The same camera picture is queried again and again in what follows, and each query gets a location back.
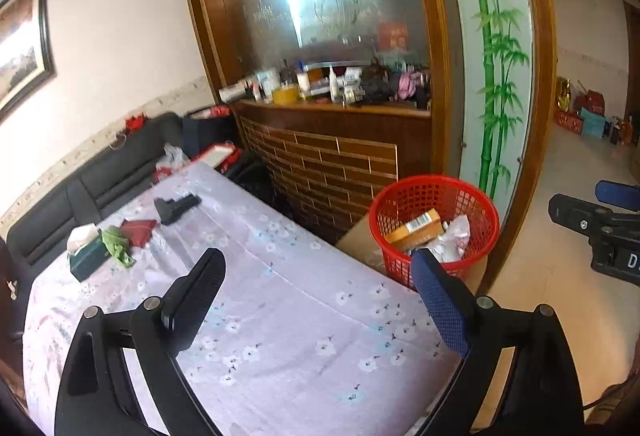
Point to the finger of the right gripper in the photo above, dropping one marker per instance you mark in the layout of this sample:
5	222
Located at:
617	194
597	223

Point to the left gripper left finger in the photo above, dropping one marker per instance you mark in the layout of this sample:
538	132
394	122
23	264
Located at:
96	395

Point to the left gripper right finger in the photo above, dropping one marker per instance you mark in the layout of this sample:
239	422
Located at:
541	395

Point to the white tissue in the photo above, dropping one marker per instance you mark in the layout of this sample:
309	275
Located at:
450	246

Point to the orange cardboard box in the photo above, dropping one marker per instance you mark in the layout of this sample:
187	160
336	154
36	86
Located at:
416	232

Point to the dark green tissue box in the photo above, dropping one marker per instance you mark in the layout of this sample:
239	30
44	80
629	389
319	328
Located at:
88	259

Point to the green crumpled cloth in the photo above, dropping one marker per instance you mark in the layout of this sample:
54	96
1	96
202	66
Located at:
117	245

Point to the red pouch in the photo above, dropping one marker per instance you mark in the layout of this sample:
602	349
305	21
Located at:
138	232

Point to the red plastic mesh basket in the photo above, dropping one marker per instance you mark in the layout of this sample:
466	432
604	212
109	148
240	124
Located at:
450	197

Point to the floral lilac tablecloth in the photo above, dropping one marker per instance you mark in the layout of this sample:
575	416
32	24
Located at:
300	340

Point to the black leather sofa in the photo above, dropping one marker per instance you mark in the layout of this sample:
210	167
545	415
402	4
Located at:
109	179

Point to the bamboo painted glass panel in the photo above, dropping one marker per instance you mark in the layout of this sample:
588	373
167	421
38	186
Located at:
497	46

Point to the framed horse painting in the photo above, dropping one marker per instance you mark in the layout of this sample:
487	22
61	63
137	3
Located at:
26	60

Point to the wooden brick-pattern cabinet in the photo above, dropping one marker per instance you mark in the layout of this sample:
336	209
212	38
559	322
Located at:
374	80

